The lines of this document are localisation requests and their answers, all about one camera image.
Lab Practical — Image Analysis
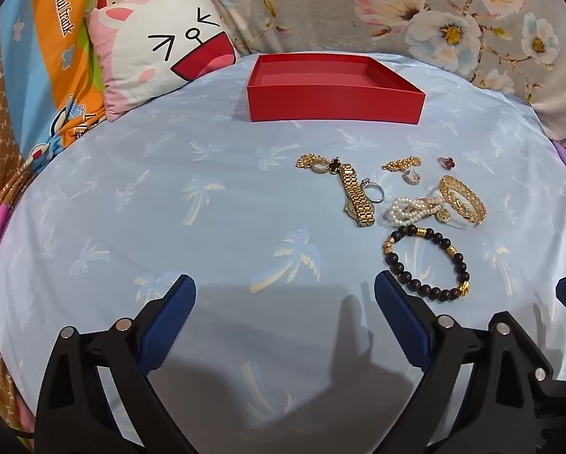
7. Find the colourful cartoon blanket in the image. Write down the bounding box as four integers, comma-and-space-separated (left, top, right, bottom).
0, 0, 129, 266

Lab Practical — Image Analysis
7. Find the black bead bracelet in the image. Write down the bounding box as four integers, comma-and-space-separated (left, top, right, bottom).
382, 225, 471, 302

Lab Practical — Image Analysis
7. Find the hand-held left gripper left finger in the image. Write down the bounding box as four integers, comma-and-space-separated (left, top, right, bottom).
36, 273, 199, 454

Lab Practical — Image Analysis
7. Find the gold woven bangle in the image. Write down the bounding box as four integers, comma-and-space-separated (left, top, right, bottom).
438, 175, 487, 226

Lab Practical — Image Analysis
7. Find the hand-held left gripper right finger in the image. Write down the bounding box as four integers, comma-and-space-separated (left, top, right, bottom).
374, 271, 555, 454

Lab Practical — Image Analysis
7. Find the floral grey cloth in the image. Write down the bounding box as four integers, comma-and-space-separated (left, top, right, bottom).
122, 0, 566, 148

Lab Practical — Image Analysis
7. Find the gold necklace black clover pendant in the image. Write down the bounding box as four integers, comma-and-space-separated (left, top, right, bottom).
295, 152, 344, 177

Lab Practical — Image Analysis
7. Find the gold chain earring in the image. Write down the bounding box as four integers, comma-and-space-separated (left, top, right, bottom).
381, 155, 422, 172

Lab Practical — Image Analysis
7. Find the gold wristwatch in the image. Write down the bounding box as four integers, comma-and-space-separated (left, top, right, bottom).
338, 166, 376, 228

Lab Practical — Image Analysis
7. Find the light blue palm-print sheet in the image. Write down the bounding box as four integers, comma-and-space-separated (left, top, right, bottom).
0, 52, 566, 454

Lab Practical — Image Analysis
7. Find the white pearl bracelet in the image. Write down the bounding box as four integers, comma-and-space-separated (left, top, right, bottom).
384, 196, 450, 228

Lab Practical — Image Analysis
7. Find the silver ring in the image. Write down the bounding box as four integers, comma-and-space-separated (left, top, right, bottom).
361, 178, 384, 203

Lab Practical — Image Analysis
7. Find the red cardboard box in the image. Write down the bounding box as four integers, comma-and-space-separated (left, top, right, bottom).
246, 53, 426, 126

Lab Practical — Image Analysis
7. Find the cat face pillow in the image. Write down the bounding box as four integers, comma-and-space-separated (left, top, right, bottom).
88, 0, 239, 121

